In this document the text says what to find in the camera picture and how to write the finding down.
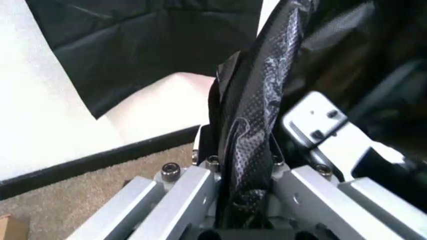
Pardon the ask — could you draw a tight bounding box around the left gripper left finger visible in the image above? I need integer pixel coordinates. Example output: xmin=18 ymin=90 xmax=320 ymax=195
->
xmin=66 ymin=55 xmax=240 ymax=240

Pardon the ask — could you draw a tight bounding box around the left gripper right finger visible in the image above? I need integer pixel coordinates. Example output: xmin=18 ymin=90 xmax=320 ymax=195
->
xmin=268 ymin=133 xmax=427 ymax=240

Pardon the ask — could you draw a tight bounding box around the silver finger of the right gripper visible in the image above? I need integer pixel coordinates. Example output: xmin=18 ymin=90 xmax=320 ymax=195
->
xmin=281 ymin=91 xmax=415 ymax=180

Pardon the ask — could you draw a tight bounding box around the black baseboard strip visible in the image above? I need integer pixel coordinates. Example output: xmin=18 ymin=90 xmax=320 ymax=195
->
xmin=0 ymin=124 xmax=202 ymax=201

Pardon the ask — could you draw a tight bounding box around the brown cardboard box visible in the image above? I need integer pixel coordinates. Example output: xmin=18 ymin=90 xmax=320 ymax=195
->
xmin=0 ymin=216 xmax=32 ymax=240

